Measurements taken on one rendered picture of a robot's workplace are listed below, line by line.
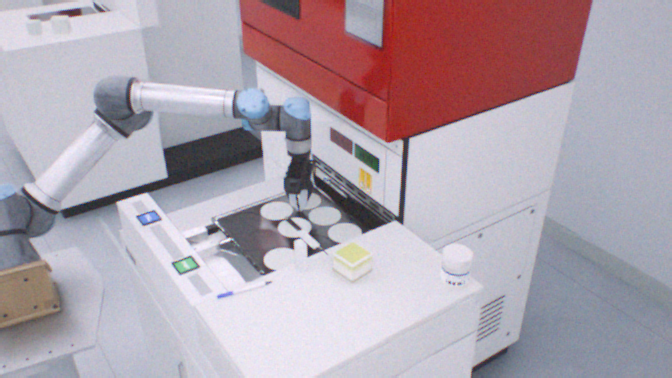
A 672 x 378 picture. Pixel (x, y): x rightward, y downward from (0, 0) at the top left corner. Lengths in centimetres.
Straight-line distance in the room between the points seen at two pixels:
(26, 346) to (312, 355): 75
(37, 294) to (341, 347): 83
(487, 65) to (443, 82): 16
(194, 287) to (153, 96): 51
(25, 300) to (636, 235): 252
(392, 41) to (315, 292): 63
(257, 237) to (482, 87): 77
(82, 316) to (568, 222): 241
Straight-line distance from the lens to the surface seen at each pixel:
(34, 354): 178
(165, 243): 179
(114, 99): 177
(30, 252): 182
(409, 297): 155
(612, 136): 313
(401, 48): 156
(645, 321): 318
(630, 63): 300
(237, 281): 174
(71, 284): 195
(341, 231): 186
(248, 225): 191
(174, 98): 172
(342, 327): 147
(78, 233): 364
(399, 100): 161
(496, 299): 246
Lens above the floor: 200
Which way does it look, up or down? 33 degrees down
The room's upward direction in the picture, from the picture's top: straight up
